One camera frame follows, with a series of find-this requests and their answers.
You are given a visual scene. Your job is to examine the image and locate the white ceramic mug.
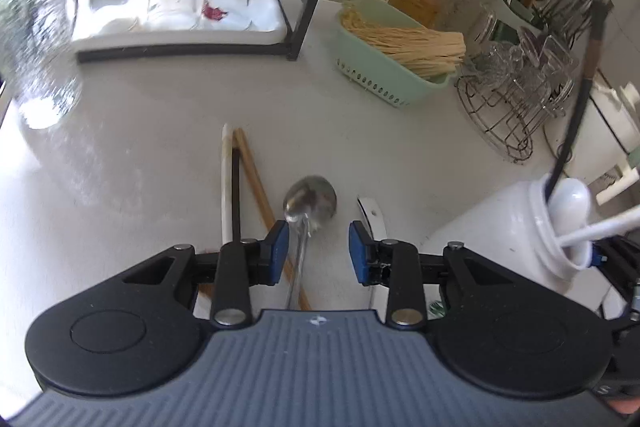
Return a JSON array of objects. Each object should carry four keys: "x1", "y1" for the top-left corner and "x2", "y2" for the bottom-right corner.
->
[{"x1": 420, "y1": 178, "x2": 608, "y2": 315}]

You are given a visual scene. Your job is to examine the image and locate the textured glass pitcher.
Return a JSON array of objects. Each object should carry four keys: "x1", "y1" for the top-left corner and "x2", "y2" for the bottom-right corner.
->
[{"x1": 0, "y1": 0, "x2": 83, "y2": 130}]

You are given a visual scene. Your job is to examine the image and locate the green plastic basket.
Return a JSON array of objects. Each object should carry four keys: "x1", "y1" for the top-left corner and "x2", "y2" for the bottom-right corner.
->
[{"x1": 335, "y1": 0, "x2": 468, "y2": 108}]

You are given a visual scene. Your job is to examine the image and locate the white chopstick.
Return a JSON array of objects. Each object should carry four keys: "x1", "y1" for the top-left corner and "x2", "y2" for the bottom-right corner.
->
[{"x1": 220, "y1": 123, "x2": 235, "y2": 245}]

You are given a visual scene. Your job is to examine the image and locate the metal wire cup rack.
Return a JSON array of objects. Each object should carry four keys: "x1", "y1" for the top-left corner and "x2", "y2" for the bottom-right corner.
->
[{"x1": 455, "y1": 72, "x2": 576, "y2": 162}]

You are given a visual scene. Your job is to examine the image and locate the black chopstick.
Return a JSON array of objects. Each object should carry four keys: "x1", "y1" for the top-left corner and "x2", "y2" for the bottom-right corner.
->
[{"x1": 231, "y1": 157, "x2": 242, "y2": 242}]

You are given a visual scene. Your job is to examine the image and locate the white electric cooking pot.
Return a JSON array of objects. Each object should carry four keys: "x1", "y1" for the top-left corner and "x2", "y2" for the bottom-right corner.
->
[{"x1": 545, "y1": 72, "x2": 640, "y2": 202}]

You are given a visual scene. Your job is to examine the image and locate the silver metal spoon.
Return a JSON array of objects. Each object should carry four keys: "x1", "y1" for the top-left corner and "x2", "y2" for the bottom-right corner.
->
[{"x1": 282, "y1": 175, "x2": 338, "y2": 310}]

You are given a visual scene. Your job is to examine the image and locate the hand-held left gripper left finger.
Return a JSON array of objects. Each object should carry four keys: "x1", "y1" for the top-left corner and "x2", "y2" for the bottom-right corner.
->
[{"x1": 122, "y1": 221, "x2": 291, "y2": 327}]

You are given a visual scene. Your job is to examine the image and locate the long black-handled utensil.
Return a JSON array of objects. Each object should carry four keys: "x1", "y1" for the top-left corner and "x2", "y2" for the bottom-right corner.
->
[{"x1": 545, "y1": 0, "x2": 613, "y2": 200}]

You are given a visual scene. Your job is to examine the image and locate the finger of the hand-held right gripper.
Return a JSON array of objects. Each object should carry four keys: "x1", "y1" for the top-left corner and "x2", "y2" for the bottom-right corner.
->
[{"x1": 591, "y1": 234, "x2": 640, "y2": 293}]

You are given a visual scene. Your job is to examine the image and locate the green utensil holder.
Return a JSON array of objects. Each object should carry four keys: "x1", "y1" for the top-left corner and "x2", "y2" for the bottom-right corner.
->
[{"x1": 482, "y1": 0, "x2": 548, "y2": 40}]

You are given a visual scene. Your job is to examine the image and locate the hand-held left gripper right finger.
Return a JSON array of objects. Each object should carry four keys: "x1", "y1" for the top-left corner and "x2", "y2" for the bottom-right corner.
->
[{"x1": 348, "y1": 221, "x2": 516, "y2": 327}]

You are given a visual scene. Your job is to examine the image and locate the dried noodle bundle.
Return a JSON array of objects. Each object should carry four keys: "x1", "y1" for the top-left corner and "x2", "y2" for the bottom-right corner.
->
[{"x1": 342, "y1": 4, "x2": 467, "y2": 80}]

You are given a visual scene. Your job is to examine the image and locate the white drying tray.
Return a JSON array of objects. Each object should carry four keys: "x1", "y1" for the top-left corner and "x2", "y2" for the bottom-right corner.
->
[{"x1": 71, "y1": 0, "x2": 291, "y2": 48}]

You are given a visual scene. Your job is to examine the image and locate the wooden chopstick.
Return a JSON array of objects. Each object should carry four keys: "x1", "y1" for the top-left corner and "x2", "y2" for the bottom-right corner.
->
[{"x1": 234, "y1": 127, "x2": 313, "y2": 312}]

